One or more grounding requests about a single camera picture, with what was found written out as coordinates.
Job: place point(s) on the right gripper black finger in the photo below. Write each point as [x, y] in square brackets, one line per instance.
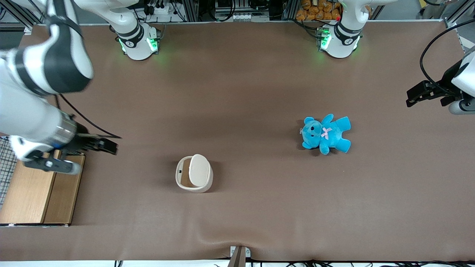
[108, 147]
[97, 136]

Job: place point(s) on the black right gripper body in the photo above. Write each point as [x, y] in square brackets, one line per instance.
[82, 142]

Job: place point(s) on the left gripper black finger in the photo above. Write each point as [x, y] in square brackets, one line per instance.
[423, 88]
[423, 100]

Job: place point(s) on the white trash can lid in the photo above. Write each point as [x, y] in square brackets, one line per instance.
[199, 170]

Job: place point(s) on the cream plastic trash can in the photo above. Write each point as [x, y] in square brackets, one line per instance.
[202, 185]

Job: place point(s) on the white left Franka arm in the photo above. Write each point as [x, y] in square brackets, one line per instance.
[341, 40]

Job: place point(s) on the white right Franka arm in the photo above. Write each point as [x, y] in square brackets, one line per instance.
[55, 55]

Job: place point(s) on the wooden box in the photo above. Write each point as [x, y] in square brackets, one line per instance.
[33, 196]

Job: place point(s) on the blue teddy bear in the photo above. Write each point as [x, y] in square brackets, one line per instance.
[326, 134]

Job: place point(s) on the bag of orange buns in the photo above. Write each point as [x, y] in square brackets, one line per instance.
[318, 11]

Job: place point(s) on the white power strip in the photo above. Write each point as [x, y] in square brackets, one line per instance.
[160, 9]

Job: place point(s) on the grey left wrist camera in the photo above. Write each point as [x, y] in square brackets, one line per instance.
[462, 106]

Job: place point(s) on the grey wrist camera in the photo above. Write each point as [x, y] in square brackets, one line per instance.
[462, 106]
[53, 165]

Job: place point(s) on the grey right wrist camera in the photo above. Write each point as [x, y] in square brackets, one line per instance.
[53, 165]

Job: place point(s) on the aluminium frame rail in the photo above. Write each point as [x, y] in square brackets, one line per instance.
[458, 13]

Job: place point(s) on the metal table edge bracket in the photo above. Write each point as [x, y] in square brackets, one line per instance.
[239, 256]

